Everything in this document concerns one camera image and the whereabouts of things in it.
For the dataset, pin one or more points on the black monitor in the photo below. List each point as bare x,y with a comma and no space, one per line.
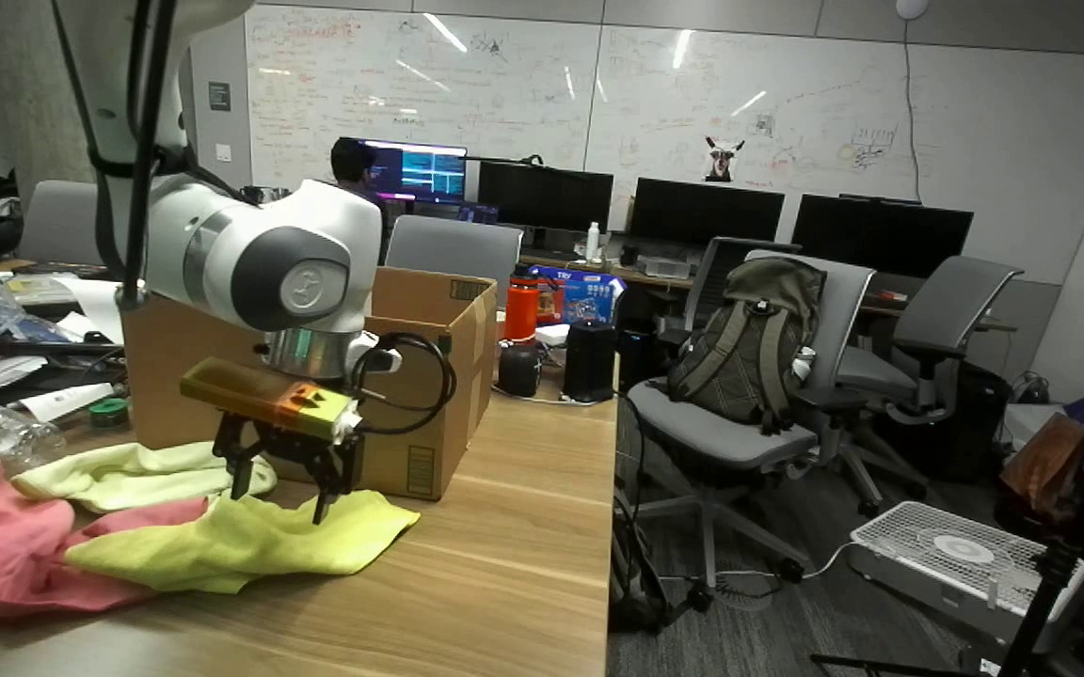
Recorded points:
549,204
898,240
670,212

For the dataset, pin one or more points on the grey chair far left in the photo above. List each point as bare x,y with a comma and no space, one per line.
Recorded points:
59,226

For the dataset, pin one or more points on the black monitor middle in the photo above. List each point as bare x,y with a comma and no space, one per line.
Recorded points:
670,212

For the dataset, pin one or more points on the pink cloth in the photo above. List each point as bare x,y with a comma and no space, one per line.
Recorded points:
36,531

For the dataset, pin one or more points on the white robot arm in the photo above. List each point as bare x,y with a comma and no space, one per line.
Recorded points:
296,268

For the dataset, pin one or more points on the cardboard box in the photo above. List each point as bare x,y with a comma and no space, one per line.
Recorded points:
420,415

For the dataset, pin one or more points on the grey office chair with backpack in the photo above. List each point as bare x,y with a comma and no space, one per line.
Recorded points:
716,459

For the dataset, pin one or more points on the yellow microfiber cloth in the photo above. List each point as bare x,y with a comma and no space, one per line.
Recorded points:
251,540

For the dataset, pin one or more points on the grey green backpack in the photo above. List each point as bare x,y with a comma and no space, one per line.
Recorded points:
758,343

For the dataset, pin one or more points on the clear plastic storage bin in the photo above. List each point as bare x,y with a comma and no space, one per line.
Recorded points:
966,568

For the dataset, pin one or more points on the black monitor right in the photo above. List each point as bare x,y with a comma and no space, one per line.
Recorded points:
898,240

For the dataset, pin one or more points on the pale green cloth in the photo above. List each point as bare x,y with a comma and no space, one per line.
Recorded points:
128,477

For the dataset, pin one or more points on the grey office chair right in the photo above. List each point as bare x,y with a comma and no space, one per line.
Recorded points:
918,378

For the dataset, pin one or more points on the black speaker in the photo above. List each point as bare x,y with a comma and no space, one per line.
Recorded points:
587,363

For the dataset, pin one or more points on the person in blue shirt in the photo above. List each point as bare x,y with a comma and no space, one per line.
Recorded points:
352,165

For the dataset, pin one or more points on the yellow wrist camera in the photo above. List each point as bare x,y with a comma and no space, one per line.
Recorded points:
272,402

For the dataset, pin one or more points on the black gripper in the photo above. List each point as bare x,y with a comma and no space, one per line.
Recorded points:
327,463

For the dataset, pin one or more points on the dog figurine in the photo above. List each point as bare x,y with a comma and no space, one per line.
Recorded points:
720,158

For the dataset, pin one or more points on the black monitor left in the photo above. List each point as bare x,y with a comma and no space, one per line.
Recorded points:
549,204

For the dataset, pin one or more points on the grey chair behind box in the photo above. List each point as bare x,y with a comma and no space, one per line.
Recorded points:
453,246

